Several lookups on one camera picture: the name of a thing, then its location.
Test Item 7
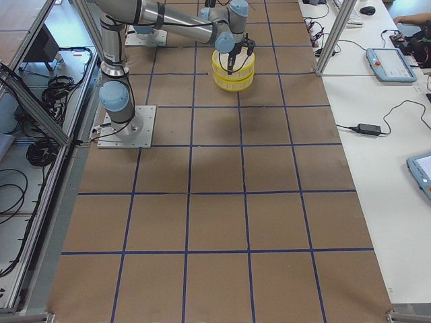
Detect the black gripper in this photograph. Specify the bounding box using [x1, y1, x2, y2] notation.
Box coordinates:
[227, 42, 242, 75]

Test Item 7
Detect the black computer mouse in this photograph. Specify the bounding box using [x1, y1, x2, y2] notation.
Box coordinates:
[360, 5, 376, 15]

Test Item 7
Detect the blue teach pendant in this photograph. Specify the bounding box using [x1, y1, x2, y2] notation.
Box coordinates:
[366, 48, 417, 83]
[406, 152, 431, 201]

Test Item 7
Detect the black power adapter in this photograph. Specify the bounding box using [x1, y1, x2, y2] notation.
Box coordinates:
[348, 123, 382, 136]

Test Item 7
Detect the black monitor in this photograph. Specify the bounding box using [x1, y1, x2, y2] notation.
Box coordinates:
[23, 24, 59, 71]

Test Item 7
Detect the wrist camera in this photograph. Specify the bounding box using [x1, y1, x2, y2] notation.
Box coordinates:
[242, 32, 255, 57]

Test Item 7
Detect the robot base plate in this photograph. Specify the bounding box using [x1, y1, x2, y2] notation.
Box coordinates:
[97, 106, 156, 149]
[125, 28, 167, 47]

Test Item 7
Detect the aluminium frame post right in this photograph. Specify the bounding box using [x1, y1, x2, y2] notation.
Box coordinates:
[315, 0, 356, 76]

